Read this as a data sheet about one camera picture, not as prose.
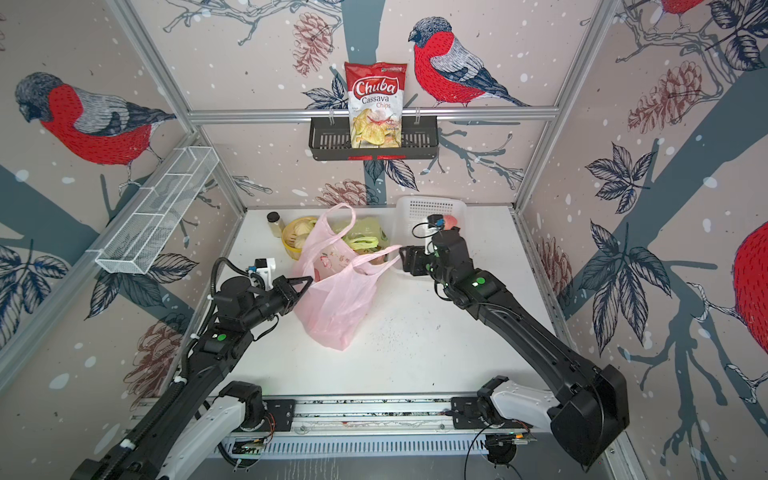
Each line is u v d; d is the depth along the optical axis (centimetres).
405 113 89
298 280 74
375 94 85
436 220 65
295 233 108
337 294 76
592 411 38
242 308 59
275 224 107
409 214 114
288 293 67
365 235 93
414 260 66
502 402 62
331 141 94
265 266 72
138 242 71
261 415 70
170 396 46
